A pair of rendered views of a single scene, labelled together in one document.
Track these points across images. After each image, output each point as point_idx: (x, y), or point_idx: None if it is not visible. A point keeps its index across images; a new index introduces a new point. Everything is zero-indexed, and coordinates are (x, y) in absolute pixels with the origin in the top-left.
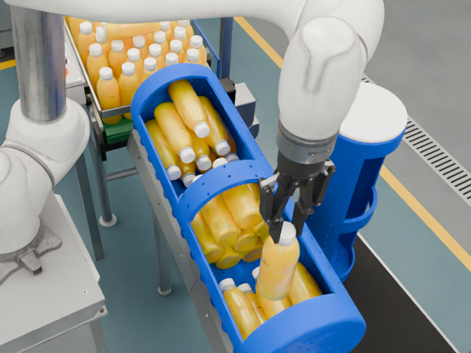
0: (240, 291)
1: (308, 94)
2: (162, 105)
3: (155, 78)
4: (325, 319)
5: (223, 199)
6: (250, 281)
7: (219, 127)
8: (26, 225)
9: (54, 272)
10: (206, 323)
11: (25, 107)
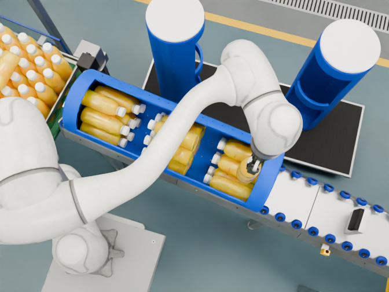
0: (217, 177)
1: (287, 147)
2: (84, 113)
3: (70, 105)
4: (277, 168)
5: None
6: (205, 160)
7: (125, 101)
8: (105, 246)
9: (129, 245)
10: (198, 192)
11: None
